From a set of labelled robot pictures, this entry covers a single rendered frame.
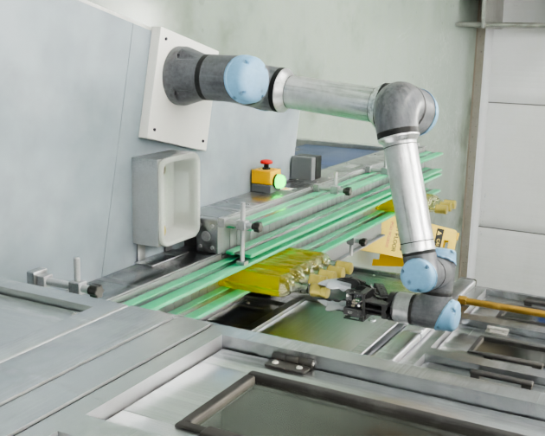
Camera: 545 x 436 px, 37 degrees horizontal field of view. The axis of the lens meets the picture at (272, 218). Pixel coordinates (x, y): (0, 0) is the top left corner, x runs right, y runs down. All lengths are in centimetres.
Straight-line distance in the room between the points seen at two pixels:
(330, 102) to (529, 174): 604
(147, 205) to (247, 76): 40
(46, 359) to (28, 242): 74
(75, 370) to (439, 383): 45
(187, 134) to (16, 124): 59
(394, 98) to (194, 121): 61
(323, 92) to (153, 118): 43
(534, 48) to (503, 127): 77
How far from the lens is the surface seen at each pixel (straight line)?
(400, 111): 185
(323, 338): 214
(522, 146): 799
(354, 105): 203
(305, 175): 279
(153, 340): 115
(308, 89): 208
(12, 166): 177
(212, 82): 204
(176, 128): 216
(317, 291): 210
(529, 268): 818
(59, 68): 185
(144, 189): 205
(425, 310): 196
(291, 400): 102
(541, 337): 241
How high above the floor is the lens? 200
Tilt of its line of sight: 27 degrees down
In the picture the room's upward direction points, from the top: 98 degrees clockwise
